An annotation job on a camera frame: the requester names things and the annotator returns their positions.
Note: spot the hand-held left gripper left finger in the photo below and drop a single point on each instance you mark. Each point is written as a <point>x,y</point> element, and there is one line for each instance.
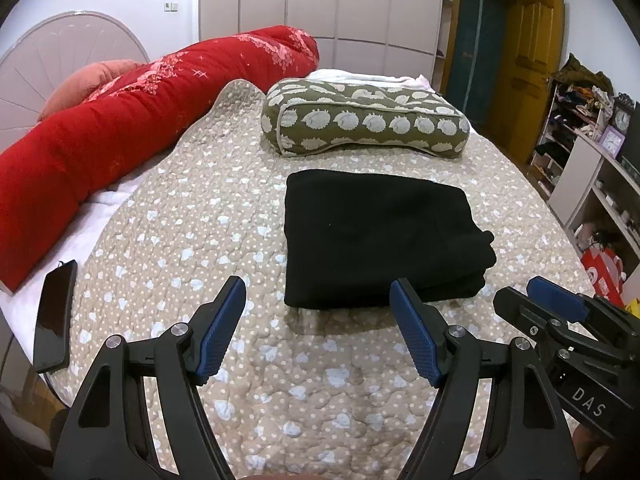
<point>220,330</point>

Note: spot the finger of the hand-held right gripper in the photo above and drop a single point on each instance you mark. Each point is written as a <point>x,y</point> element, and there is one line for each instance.
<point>555,296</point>
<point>520,312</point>

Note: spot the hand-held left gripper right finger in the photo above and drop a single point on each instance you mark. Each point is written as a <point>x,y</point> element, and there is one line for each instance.
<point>415,335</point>

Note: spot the black pants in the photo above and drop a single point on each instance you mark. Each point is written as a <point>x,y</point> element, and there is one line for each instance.
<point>375,235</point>

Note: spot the red cardboard box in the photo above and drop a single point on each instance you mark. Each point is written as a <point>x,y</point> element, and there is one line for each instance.
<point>602,275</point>

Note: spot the beige quilted blanket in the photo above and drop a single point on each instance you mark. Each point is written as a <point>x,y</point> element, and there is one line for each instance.
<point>200,230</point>

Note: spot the white open cabinet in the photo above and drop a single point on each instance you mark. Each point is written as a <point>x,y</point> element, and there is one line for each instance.
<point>585,180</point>

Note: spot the cluttered shelf rack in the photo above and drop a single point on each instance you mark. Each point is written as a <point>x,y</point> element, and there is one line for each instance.
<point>560,135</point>

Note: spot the purple framed clock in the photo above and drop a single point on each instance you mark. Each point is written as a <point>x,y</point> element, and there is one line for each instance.
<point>612,141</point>

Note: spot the black smartphone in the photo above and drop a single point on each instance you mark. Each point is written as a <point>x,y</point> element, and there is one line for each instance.
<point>55,315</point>

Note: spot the white bed sheet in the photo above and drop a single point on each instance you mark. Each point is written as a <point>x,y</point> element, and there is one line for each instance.
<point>115,192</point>

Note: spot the black ornate clock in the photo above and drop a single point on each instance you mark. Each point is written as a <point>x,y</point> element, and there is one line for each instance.
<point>622,117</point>

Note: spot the pile of clothes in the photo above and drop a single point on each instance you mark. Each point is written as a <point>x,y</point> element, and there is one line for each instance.
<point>582,82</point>

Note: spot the green patterned pillow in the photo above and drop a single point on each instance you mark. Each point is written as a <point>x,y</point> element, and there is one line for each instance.
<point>360,125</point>

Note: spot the red rolled quilt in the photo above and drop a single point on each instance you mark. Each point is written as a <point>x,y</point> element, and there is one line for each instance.
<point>100,145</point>

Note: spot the yellow wooden door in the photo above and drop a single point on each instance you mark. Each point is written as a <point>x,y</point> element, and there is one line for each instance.
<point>530,60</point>

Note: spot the white fleece blanket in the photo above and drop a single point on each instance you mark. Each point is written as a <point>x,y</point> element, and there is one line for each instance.
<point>370,78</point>

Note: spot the pink pillow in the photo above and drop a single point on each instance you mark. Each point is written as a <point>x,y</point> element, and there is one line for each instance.
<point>85,82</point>

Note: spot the pale fan-shaped headboard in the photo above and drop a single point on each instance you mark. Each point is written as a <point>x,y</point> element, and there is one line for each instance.
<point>50,55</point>

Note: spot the white glossy wardrobe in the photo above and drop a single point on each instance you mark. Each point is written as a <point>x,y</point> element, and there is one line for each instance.
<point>310,5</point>

